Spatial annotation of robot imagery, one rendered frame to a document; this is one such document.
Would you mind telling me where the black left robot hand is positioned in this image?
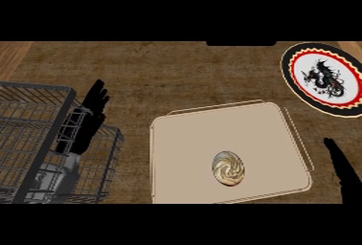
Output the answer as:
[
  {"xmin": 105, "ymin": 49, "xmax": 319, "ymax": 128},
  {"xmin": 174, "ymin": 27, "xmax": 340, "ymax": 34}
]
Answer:
[{"xmin": 53, "ymin": 78, "xmax": 112, "ymax": 156}]

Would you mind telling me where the dragon print plate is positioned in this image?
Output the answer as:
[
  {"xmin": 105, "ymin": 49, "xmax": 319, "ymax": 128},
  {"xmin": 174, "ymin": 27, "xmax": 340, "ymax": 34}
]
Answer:
[{"xmin": 279, "ymin": 41, "xmax": 362, "ymax": 119}]

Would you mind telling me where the swirled cream cupcake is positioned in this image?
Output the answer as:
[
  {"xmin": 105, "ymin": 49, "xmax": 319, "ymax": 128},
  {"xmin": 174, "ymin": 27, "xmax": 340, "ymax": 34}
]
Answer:
[{"xmin": 211, "ymin": 150, "xmax": 247, "ymax": 188}]

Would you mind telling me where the beige square tray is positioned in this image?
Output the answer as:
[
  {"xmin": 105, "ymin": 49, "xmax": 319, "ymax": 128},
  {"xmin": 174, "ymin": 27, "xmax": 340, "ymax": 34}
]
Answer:
[{"xmin": 148, "ymin": 99, "xmax": 316, "ymax": 205}]

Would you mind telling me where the grey wire basket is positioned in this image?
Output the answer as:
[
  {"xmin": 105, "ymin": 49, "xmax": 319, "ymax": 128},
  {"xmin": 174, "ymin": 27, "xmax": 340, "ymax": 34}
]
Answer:
[{"xmin": 0, "ymin": 80, "xmax": 125, "ymax": 205}]

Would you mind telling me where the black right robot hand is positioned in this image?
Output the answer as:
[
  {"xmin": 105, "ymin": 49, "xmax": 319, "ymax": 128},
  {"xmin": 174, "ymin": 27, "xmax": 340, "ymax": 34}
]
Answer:
[{"xmin": 322, "ymin": 137, "xmax": 362, "ymax": 205}]

